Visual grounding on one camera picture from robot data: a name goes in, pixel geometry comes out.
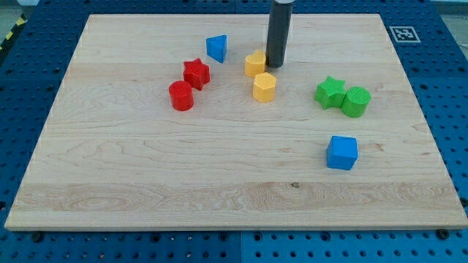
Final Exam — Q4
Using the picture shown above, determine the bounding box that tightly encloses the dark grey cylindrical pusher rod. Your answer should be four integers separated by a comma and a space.
265, 0, 295, 68

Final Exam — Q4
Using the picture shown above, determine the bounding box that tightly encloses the green star block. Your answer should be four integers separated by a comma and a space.
314, 76, 346, 110

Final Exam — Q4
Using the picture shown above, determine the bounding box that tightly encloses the red star block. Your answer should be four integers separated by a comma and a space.
183, 58, 211, 91

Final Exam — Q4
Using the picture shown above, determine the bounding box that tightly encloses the wooden board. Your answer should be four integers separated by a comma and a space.
5, 14, 467, 232

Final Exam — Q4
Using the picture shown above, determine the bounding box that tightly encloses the yellow heart block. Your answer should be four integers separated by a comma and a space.
244, 50, 266, 77

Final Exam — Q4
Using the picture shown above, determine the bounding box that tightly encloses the blue triangle block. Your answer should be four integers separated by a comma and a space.
205, 34, 227, 64

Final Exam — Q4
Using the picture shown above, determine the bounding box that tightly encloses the yellow hexagon block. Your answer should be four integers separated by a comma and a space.
253, 72, 276, 103

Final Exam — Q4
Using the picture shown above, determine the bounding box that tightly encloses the green cylinder block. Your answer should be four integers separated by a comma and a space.
341, 86, 371, 118

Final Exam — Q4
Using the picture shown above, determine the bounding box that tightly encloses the white fiducial marker tag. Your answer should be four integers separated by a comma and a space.
390, 26, 420, 43

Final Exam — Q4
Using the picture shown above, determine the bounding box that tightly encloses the red cylinder block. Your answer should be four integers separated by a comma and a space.
169, 80, 194, 111

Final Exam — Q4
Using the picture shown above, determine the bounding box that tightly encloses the blue cube block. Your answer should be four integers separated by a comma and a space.
326, 135, 358, 170

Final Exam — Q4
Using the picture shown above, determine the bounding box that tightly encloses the black yellow hazard tape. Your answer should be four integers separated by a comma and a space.
1, 14, 28, 53

